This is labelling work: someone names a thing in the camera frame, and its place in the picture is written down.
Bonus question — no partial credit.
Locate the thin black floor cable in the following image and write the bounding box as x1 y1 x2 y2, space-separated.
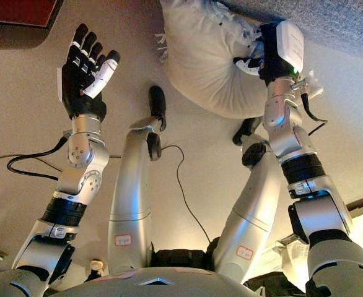
0 144 213 245

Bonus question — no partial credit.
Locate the silver robot leg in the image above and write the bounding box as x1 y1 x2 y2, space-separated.
107 116 164 276
212 136 283 284

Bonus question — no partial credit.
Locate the silver right robot leg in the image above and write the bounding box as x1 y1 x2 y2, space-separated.
212 136 283 284

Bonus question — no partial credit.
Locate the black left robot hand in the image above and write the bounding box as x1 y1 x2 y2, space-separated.
56 23 121 121

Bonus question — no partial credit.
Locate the cream white pillow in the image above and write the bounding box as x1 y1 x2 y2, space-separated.
154 0 271 120

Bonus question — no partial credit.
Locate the grey robot torso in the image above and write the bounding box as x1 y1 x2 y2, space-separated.
50 238 306 297

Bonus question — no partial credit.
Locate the black robot foot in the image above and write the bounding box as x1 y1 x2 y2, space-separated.
232 116 263 146
148 85 167 131

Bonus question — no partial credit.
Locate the black right robot foot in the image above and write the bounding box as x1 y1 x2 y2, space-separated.
232 116 263 146

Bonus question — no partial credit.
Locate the short black wrist cable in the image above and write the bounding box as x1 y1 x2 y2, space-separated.
299 92 328 136

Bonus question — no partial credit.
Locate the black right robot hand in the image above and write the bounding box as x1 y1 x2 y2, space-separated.
232 20 306 87

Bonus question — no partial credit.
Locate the thick black wrist cable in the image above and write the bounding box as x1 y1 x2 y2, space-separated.
7 136 69 182

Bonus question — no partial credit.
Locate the dark brown wooden cabinet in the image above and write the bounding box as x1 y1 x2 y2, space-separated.
0 0 64 52

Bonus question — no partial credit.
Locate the grey fabric armchair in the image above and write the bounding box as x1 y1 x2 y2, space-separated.
212 0 363 59

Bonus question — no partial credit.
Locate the black left robot foot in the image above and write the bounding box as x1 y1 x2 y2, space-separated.
148 85 167 131

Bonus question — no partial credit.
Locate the silver left robot leg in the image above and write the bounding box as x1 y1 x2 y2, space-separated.
107 116 164 276

